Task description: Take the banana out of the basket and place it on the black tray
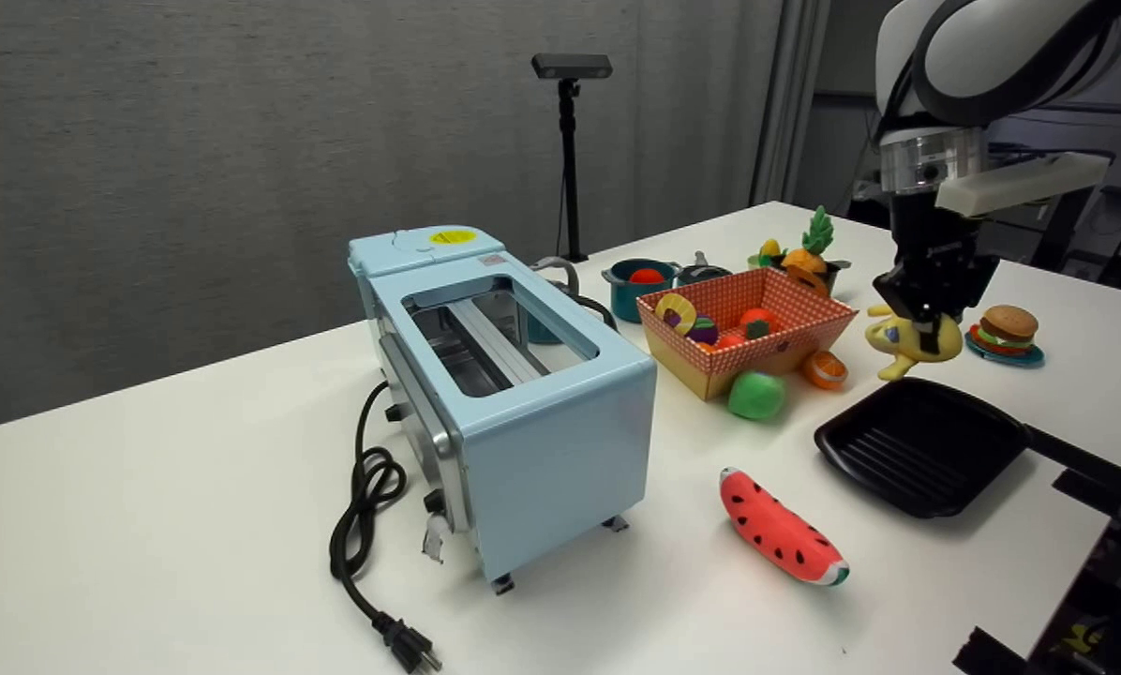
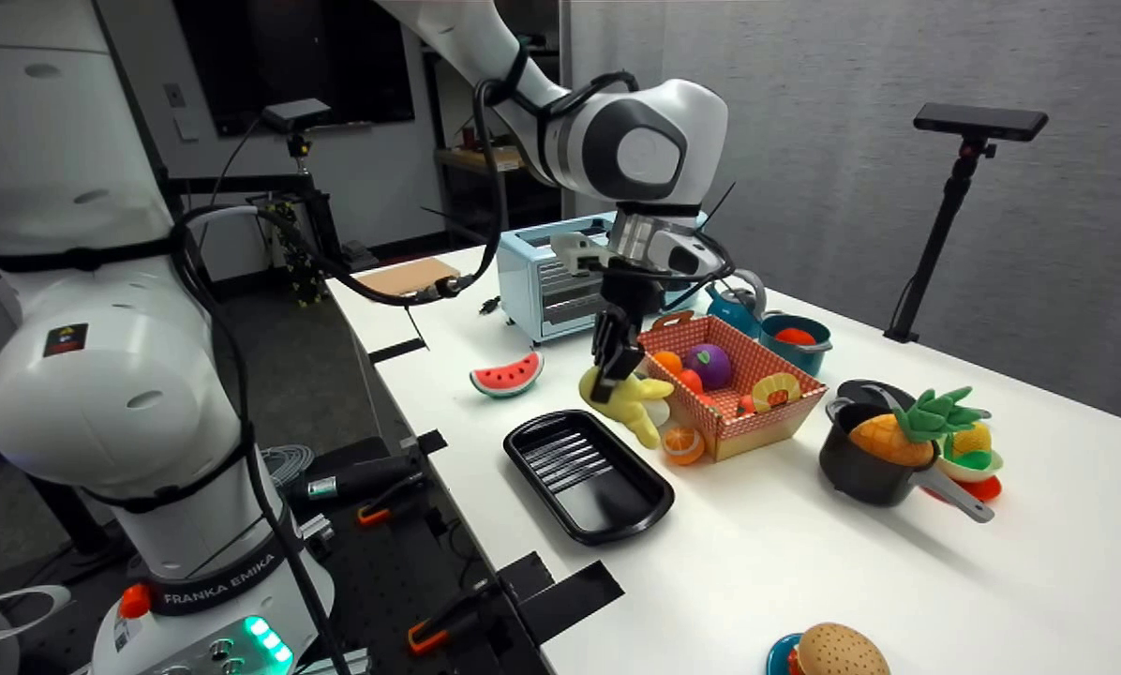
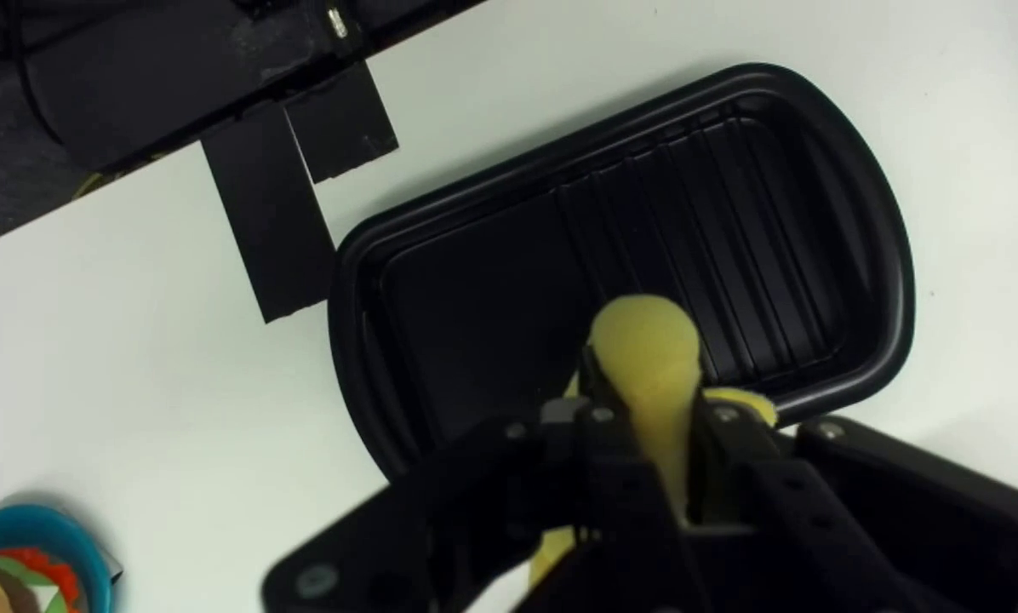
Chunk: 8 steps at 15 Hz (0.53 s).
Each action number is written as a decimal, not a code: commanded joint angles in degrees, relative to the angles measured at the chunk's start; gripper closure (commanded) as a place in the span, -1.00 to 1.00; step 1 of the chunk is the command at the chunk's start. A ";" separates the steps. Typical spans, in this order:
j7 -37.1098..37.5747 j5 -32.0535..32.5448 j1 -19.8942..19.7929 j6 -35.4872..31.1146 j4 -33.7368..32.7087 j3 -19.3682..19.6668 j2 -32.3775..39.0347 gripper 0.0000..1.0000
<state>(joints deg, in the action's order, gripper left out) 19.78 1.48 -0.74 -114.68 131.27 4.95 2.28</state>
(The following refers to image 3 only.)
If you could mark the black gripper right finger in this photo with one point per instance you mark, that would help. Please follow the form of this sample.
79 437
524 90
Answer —
869 521

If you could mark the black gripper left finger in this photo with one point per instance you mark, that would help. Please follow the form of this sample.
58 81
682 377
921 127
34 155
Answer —
475 533

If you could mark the yellow toy banana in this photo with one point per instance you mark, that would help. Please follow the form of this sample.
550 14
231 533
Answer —
648 364

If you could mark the black ridged plastic tray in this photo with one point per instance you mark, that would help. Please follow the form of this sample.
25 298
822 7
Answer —
689 217

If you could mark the long black tape strip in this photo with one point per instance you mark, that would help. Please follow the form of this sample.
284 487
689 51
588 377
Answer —
265 217

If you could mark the small teal plate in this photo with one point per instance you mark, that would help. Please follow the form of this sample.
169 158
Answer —
75 541

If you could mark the short black tape strip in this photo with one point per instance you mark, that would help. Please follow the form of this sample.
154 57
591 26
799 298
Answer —
343 120

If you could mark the toy hamburger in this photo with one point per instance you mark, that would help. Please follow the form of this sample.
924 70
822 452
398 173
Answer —
7 579

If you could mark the black table edge board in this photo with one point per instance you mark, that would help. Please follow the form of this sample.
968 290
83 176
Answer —
100 90

